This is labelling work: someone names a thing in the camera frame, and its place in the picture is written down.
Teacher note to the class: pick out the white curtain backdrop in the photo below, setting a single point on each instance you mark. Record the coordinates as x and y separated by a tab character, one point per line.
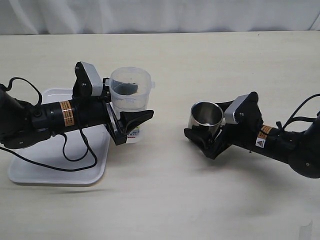
58	17

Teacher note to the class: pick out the stainless steel cup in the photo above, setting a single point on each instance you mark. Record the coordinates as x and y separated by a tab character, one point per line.
205	116

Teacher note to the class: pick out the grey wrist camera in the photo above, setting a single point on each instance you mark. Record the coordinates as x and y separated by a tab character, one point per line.
88	81
244	110

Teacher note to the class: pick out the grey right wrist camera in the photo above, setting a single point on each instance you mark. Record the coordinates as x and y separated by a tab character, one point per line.
244	110

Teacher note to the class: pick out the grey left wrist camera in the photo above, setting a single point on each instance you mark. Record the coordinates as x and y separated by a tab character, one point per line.
88	81

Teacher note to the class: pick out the white plastic tray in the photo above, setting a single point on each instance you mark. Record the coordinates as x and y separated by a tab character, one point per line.
71	155

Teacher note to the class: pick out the clear plastic container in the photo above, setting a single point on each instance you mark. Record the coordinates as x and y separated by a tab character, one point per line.
130	103

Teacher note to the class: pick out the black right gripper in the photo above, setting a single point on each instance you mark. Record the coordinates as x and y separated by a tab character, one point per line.
214	144

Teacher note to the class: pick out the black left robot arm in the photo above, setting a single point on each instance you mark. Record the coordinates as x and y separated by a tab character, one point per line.
23	124

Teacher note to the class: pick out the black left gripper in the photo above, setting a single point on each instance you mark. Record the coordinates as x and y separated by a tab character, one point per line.
129	120

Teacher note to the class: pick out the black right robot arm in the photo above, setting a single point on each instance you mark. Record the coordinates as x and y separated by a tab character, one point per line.
295	143

